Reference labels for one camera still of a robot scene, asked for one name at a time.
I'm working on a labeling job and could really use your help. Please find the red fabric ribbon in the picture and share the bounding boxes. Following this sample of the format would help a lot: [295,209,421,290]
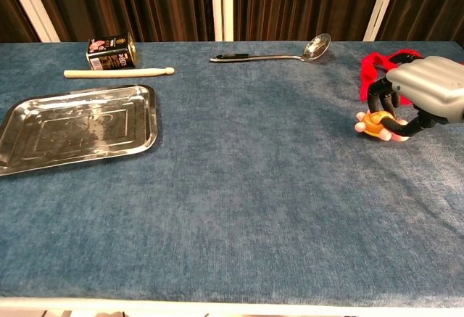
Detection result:
[360,50,423,103]

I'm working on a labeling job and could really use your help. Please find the white frame post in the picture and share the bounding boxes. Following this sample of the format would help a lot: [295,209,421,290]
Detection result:
[210,0,235,41]
[363,0,403,41]
[3,0,61,42]

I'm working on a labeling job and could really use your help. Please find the small orange pink turtle toy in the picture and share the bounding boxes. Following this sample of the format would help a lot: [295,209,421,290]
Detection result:
[354,109,409,143]

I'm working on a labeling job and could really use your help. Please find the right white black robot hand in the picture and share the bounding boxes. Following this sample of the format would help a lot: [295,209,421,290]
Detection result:
[366,52,464,139]

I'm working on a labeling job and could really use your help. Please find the wooden stick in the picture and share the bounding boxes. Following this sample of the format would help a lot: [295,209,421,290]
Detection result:
[63,67,175,79]

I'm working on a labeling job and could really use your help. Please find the steel ladle with black handle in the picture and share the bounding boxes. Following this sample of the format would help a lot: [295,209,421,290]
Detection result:
[210,33,332,64]

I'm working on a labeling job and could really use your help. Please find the rectangular steel tray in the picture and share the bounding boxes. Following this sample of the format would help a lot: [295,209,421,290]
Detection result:
[0,84,158,177]

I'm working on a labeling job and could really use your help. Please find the black tin can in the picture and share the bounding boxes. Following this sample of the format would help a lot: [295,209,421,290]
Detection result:
[86,32,138,71]

